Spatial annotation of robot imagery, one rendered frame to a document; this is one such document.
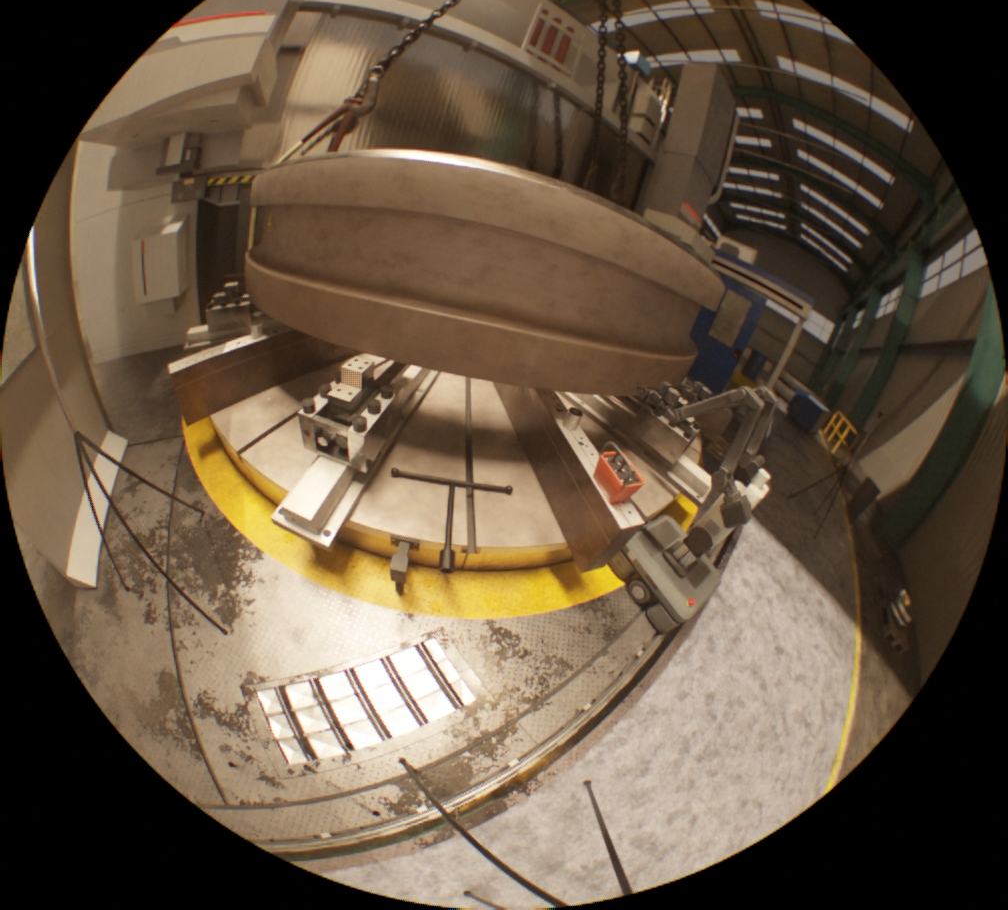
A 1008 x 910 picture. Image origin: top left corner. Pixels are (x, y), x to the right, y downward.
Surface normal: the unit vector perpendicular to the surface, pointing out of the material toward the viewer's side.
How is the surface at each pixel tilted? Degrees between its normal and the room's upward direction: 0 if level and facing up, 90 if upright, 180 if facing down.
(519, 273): 90
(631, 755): 0
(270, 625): 0
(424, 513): 0
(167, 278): 90
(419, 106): 90
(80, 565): 37
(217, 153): 90
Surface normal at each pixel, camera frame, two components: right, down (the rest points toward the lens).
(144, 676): 0.26, -0.81
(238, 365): 0.84, 0.45
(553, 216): 0.12, 0.56
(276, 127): 0.56, 0.56
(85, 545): 0.68, -0.73
